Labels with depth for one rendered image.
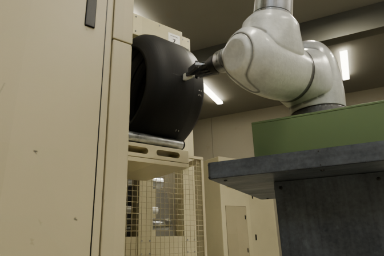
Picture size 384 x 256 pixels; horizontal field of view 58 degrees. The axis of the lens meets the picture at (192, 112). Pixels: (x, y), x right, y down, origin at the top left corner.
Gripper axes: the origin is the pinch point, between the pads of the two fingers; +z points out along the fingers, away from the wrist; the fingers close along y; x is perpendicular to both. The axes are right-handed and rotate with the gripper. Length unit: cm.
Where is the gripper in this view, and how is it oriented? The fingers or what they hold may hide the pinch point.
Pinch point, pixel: (188, 75)
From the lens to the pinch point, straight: 152.6
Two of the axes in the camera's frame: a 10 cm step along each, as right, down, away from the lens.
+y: -8.0, -1.9, -5.8
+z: -6.0, 1.7, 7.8
